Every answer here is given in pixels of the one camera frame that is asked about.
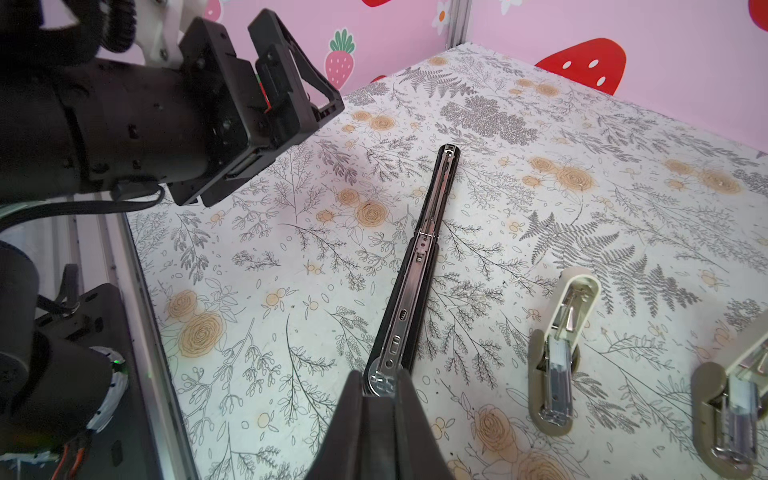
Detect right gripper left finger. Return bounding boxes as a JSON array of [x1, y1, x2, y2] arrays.
[[305, 371, 363, 480]]

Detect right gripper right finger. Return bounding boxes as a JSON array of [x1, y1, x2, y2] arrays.
[[394, 368, 454, 480]]

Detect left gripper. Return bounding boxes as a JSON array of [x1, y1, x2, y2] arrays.
[[168, 9, 345, 206]]

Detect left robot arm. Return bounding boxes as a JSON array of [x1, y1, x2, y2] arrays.
[[1, 1, 344, 454]]

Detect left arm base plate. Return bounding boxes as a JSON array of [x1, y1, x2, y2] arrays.
[[35, 284, 162, 479]]

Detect aluminium front rail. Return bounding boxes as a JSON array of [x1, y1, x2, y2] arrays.
[[1, 198, 199, 479]]

